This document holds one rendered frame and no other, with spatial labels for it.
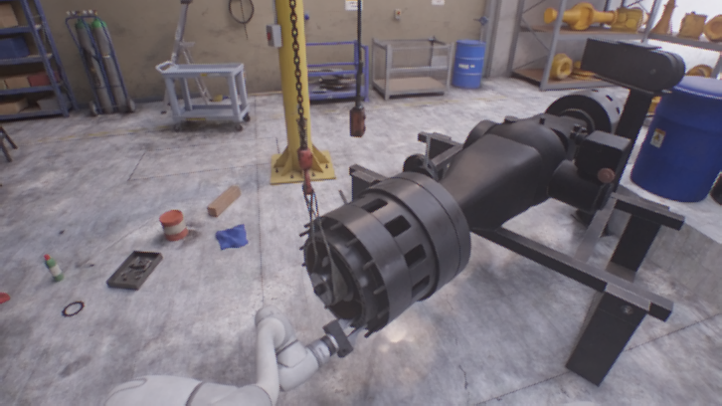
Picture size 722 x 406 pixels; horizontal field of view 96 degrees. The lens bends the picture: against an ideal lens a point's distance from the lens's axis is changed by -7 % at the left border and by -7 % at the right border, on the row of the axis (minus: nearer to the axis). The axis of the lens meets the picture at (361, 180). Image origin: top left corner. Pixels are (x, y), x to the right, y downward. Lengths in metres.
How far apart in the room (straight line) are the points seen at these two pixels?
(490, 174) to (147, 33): 6.32
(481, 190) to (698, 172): 2.07
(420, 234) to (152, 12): 6.39
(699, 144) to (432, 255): 2.49
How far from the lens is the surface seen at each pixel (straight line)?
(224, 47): 7.05
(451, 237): 1.48
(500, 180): 1.92
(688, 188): 3.61
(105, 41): 6.94
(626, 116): 3.34
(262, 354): 1.14
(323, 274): 1.39
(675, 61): 3.19
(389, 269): 1.28
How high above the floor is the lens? 1.90
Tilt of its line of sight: 30 degrees down
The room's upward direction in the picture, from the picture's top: straight up
